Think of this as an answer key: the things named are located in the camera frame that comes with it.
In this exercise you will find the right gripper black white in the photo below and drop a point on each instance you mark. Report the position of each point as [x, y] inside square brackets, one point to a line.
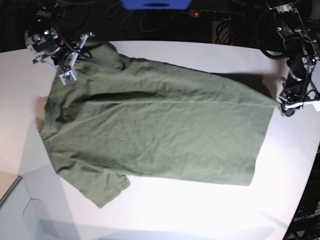
[63, 54]

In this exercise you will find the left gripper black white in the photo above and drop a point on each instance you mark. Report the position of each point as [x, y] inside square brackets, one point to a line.
[298, 94]

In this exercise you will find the olive green t-shirt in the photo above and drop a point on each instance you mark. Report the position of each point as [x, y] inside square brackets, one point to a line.
[127, 116]

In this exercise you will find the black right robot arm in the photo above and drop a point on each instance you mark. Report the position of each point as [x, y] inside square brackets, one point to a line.
[50, 16]

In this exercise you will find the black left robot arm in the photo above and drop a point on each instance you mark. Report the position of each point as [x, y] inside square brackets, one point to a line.
[301, 42]

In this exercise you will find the blue box at table back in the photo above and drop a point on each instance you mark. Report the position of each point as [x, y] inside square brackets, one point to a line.
[155, 4]

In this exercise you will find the black power strip red light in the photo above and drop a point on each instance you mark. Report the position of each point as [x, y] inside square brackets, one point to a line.
[216, 15]

